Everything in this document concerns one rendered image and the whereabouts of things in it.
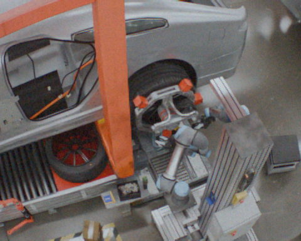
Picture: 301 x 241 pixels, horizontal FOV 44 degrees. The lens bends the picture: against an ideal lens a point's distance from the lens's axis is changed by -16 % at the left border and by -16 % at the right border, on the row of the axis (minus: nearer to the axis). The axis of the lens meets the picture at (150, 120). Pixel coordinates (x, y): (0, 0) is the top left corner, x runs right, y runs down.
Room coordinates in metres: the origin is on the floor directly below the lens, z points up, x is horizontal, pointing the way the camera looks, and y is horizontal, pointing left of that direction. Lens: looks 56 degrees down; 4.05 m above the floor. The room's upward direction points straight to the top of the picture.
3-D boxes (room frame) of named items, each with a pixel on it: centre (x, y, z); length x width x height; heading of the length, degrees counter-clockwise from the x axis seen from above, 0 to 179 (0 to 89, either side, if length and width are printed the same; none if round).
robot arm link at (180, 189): (1.39, -0.24, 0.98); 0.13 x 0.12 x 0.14; 62
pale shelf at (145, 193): (1.59, 0.23, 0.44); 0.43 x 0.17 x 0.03; 112
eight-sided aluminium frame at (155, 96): (2.24, -0.13, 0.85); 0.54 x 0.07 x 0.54; 112
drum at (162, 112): (2.17, -0.16, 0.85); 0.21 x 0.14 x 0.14; 22
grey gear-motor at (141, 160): (2.15, 0.16, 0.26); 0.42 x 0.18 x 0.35; 22
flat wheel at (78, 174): (2.09, 0.73, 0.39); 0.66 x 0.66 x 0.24
